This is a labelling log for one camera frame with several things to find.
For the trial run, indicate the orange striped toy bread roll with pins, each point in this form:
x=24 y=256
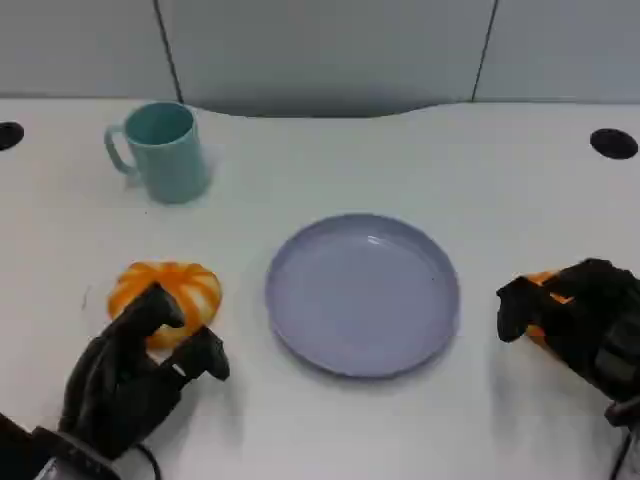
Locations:
x=195 y=285

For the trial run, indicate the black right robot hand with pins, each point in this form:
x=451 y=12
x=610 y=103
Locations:
x=600 y=320

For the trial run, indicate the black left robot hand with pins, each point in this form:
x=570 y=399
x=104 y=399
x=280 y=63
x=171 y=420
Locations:
x=110 y=390

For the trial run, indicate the lilac plate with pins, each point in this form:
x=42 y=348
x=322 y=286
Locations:
x=362 y=295

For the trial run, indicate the pale green mug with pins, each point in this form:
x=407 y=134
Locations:
x=170 y=165

